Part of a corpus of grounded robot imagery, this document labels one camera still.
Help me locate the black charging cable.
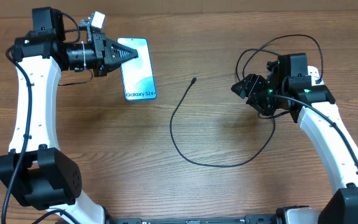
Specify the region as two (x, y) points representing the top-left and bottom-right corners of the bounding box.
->
(169, 34), (324, 169)

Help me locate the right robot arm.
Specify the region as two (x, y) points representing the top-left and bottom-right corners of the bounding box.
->
(231, 53), (358, 223)

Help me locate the blue Galaxy smartphone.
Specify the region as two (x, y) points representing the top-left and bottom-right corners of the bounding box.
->
(117, 37), (157, 101)

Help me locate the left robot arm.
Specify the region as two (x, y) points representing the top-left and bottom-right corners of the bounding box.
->
(0, 7), (138, 223)

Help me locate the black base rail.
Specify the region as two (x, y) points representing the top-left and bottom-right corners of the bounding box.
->
(105, 214), (286, 224)

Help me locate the white power strip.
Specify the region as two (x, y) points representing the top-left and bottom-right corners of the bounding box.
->
(308, 65), (321, 84)

